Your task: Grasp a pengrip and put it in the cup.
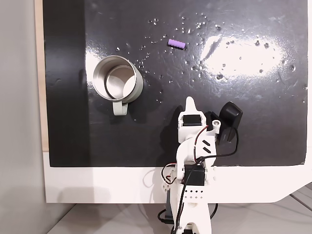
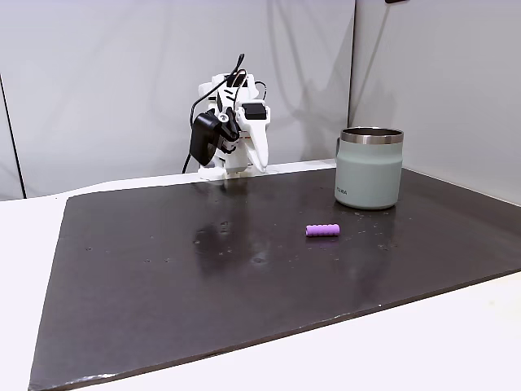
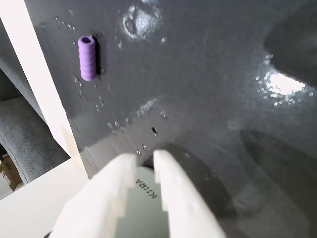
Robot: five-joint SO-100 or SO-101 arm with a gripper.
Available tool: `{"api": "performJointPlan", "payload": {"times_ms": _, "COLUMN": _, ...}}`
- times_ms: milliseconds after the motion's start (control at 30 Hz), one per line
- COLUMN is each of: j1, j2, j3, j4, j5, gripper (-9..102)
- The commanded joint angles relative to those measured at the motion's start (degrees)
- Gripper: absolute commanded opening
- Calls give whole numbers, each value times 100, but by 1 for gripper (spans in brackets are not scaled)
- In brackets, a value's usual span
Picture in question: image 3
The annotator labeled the purple ribbed pen grip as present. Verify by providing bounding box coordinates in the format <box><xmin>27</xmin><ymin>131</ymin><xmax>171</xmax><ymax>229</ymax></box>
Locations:
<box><xmin>77</xmin><ymin>36</ymin><xmax>97</xmax><ymax>82</ymax></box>

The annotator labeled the brown cardboard box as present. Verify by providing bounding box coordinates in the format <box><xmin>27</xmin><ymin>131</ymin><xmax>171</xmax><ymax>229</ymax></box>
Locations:
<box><xmin>0</xmin><ymin>152</ymin><xmax>25</xmax><ymax>191</ymax></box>

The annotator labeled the dark glossy table mat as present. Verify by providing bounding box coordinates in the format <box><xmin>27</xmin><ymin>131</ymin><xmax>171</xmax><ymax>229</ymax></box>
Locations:
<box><xmin>24</xmin><ymin>0</ymin><xmax>317</xmax><ymax>238</ymax></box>

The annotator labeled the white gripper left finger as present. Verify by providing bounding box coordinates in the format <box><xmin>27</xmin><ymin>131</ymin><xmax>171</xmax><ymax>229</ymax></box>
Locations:
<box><xmin>48</xmin><ymin>153</ymin><xmax>138</xmax><ymax>238</ymax></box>

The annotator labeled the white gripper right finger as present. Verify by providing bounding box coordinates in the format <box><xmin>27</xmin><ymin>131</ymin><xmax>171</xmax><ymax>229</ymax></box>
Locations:
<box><xmin>153</xmin><ymin>149</ymin><xmax>227</xmax><ymax>238</ymax></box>

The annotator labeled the grey-green cup with steel rim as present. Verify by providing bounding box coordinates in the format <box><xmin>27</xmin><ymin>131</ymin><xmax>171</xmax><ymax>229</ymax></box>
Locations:
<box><xmin>113</xmin><ymin>164</ymin><xmax>171</xmax><ymax>238</ymax></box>

